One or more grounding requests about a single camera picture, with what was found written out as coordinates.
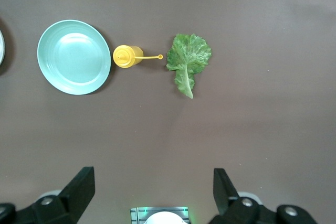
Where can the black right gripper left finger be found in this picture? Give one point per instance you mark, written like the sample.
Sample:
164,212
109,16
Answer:
65,205

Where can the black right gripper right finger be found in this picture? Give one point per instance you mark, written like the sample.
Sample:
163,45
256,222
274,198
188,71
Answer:
236,211

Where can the yellow mustard squeeze bottle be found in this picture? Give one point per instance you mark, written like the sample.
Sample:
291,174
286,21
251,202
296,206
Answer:
126,56

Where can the green lettuce leaf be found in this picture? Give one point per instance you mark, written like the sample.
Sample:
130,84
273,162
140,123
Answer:
189,53

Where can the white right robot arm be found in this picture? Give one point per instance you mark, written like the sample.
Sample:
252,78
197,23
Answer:
165,218

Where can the mint green plate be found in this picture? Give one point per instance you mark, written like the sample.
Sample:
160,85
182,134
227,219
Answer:
74,57

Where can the beige plate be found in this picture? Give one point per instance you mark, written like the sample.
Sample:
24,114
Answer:
1,48

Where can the brown table cloth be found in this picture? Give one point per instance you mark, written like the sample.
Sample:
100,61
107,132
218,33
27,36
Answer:
236,129

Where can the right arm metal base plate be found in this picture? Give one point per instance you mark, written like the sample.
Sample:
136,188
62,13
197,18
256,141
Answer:
136,214

